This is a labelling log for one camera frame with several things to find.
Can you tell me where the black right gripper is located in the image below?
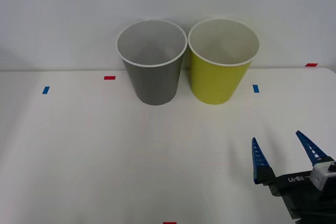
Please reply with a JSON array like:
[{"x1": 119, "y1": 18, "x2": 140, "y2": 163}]
[{"x1": 251, "y1": 130, "x2": 336, "y2": 220}]

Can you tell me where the grey plastic bin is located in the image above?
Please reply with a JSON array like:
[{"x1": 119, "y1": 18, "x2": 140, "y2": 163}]
[{"x1": 115, "y1": 18, "x2": 188, "y2": 106}]

